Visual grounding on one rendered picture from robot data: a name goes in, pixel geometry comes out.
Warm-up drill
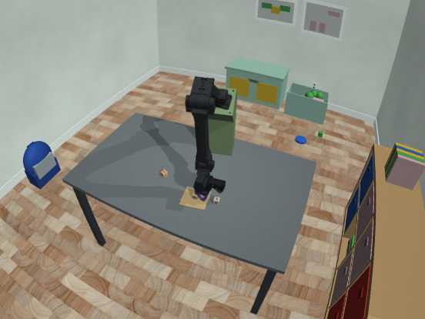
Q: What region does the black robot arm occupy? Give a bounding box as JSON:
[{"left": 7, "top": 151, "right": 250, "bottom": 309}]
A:
[{"left": 185, "top": 76, "right": 232, "bottom": 193}]

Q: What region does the tan mat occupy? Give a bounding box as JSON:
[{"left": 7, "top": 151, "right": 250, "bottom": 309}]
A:
[{"left": 179, "top": 186, "right": 211, "bottom": 210}]

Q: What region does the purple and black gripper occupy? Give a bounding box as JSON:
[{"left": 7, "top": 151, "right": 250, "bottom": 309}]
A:
[{"left": 195, "top": 186, "right": 212, "bottom": 201}]

